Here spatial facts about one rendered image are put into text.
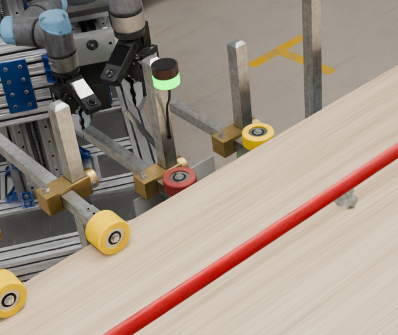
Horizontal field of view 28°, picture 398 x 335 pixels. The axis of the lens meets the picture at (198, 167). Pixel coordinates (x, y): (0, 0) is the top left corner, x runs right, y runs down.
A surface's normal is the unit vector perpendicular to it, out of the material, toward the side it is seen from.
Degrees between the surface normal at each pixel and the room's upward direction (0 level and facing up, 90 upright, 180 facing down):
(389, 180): 0
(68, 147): 90
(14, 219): 0
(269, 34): 0
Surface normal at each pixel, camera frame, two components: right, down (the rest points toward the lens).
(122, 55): -0.36, -0.41
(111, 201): -0.10, -0.80
